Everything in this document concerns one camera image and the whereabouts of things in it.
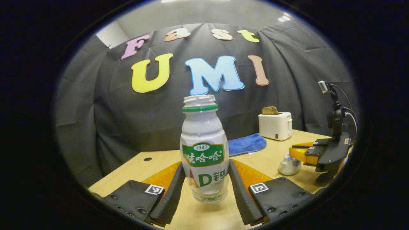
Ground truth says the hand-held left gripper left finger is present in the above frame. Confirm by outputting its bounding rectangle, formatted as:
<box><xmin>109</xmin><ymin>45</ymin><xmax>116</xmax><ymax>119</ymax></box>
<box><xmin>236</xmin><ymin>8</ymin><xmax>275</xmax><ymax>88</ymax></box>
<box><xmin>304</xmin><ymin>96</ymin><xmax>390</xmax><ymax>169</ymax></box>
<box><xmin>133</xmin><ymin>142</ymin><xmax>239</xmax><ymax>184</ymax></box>
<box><xmin>102</xmin><ymin>161</ymin><xmax>187</xmax><ymax>228</ymax></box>

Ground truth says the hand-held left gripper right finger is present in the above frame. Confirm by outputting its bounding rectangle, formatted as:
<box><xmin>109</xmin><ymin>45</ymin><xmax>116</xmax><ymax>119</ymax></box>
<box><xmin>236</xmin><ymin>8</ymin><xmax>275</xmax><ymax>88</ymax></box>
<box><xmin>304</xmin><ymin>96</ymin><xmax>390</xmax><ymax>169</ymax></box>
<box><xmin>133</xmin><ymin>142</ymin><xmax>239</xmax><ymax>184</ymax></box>
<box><xmin>227</xmin><ymin>158</ymin><xmax>316</xmax><ymax>226</ymax></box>

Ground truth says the white blue ceramic teacup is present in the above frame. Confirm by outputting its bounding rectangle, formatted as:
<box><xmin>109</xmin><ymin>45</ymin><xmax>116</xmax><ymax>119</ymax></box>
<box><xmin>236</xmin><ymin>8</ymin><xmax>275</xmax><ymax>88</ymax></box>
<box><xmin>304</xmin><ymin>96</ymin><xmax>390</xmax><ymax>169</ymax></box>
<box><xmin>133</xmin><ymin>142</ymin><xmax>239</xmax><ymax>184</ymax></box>
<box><xmin>278</xmin><ymin>153</ymin><xmax>302</xmax><ymax>176</ymax></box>

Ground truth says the white plastic water bottle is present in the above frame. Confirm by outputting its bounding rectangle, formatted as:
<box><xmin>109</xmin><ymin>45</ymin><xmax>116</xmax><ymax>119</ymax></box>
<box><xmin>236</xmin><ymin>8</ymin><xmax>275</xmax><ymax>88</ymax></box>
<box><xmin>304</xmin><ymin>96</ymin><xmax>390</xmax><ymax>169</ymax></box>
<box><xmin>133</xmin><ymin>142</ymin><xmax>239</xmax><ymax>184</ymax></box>
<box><xmin>180</xmin><ymin>95</ymin><xmax>230</xmax><ymax>204</ymax></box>

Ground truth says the white toaster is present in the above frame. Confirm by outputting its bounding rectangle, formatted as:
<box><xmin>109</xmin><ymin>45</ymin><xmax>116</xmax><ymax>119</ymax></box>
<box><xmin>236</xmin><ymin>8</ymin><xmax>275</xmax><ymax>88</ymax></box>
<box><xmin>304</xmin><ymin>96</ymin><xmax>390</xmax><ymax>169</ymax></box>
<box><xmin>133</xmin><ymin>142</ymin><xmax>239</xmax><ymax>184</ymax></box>
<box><xmin>258</xmin><ymin>112</ymin><xmax>293</xmax><ymax>141</ymax></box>

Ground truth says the blue towel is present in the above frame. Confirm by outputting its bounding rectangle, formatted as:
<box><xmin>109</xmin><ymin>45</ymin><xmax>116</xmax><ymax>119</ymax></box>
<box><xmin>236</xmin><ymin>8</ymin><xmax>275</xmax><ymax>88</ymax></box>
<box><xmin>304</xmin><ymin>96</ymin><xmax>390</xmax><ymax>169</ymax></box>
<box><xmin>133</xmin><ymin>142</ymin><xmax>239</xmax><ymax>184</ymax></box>
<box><xmin>228</xmin><ymin>133</ymin><xmax>267</xmax><ymax>157</ymax></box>

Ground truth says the black backdrop cloth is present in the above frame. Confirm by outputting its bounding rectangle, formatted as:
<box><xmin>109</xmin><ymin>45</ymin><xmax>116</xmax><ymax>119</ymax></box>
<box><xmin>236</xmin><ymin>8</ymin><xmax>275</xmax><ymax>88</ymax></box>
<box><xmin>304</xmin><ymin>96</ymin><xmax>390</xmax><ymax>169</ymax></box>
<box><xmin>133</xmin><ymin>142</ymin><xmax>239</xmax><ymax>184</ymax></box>
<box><xmin>54</xmin><ymin>22</ymin><xmax>360</xmax><ymax>189</ymax></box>

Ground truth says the black cable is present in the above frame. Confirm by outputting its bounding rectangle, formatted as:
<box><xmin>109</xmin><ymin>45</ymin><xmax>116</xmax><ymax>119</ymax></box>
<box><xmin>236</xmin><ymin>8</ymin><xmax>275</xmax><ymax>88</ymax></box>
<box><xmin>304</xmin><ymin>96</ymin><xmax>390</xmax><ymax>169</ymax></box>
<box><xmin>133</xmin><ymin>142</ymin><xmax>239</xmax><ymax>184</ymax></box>
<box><xmin>331</xmin><ymin>84</ymin><xmax>359</xmax><ymax>136</ymax></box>

